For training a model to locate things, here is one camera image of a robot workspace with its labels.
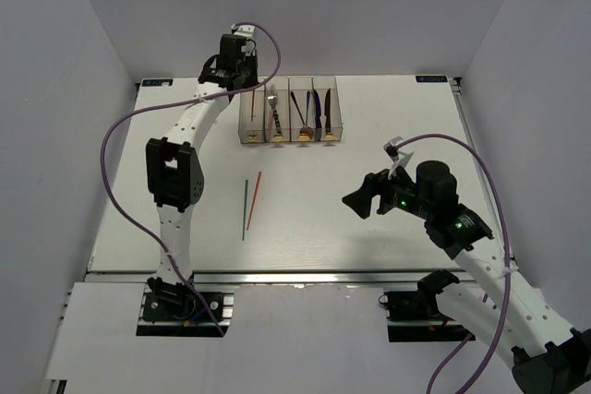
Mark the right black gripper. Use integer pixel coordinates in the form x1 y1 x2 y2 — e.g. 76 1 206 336
342 159 433 221

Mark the pink handled fork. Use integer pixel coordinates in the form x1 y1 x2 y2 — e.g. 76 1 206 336
266 83 280 131

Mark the silver fork with holes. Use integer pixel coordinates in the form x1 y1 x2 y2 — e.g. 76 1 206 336
268 95 283 137

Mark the blue iridescent spoon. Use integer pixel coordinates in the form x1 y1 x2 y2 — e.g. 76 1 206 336
305 90 313 139

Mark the black spoon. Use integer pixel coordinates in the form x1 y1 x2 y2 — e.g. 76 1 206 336
290 91 309 139

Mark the blue iridescent knife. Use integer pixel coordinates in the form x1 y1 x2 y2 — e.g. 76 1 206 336
313 89 322 141

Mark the black table knife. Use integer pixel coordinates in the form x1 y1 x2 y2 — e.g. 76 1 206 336
324 89 332 138

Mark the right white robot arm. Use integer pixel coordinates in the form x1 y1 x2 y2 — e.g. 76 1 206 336
342 161 590 393

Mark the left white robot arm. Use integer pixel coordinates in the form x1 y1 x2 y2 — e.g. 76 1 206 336
146 25 258 285

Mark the left table label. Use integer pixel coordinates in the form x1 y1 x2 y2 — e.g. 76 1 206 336
140 78 174 88

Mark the table label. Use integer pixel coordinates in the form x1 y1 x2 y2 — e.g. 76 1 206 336
415 75 448 83
140 78 174 88

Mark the steep orange chopstick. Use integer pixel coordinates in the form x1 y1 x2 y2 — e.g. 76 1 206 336
247 171 262 231

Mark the inner green chopstick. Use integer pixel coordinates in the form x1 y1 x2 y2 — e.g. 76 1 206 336
241 179 249 242

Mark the right table label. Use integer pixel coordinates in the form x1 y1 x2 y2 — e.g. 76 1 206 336
415 75 448 83

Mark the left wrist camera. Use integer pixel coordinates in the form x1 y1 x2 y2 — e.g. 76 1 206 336
231 24 256 53

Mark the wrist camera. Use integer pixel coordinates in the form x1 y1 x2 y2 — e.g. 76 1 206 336
383 136 414 179
231 24 256 53

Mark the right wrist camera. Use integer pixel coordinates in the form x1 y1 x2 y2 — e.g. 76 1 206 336
383 136 414 179

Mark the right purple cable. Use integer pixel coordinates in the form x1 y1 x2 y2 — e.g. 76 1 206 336
394 133 514 394

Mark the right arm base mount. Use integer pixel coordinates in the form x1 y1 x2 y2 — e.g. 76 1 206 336
378 291 469 343

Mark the aluminium table rail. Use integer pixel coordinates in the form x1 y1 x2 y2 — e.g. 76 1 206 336
85 269 486 287

